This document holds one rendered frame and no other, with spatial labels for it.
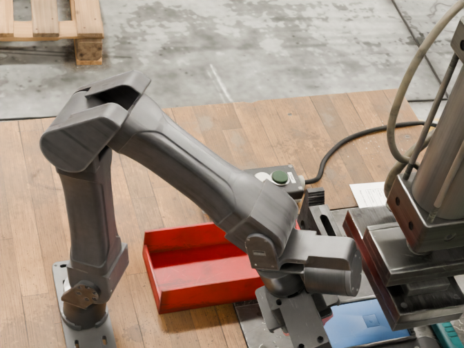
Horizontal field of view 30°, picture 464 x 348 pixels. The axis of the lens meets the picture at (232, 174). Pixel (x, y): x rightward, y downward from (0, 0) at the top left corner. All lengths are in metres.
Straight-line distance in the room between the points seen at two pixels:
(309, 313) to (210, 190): 0.21
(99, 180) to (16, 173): 0.47
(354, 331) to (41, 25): 2.06
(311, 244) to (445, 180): 0.18
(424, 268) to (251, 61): 2.23
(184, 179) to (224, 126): 0.65
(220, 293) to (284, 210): 0.34
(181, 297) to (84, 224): 0.26
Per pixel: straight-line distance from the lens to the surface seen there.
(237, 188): 1.00
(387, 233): 1.14
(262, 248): 1.02
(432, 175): 1.02
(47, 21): 3.12
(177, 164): 0.99
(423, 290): 1.14
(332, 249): 1.04
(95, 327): 1.31
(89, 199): 1.09
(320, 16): 3.59
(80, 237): 1.15
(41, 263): 1.40
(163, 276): 1.38
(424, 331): 1.43
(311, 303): 1.10
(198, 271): 1.40
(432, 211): 1.03
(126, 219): 1.46
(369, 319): 1.30
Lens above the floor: 2.00
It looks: 45 degrees down
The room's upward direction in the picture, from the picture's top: 12 degrees clockwise
